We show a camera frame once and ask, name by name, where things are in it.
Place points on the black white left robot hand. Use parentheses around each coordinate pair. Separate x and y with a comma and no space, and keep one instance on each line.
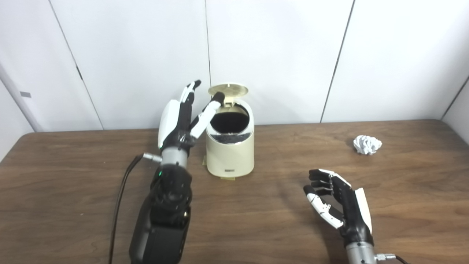
(172,124)

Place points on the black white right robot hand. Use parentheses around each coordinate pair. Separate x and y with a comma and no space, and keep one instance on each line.
(351,212)

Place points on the cream-colored lidded bin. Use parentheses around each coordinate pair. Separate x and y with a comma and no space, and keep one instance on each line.
(230,156)

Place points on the white paper ball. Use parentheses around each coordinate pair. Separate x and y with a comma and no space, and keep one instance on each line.
(367,145)

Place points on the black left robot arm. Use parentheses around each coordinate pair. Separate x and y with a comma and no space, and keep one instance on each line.
(165,220)

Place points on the small grey wall label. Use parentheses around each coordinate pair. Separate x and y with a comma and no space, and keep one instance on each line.
(25,94)

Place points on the white slanted post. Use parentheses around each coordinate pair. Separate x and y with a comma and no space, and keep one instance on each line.
(20,102)

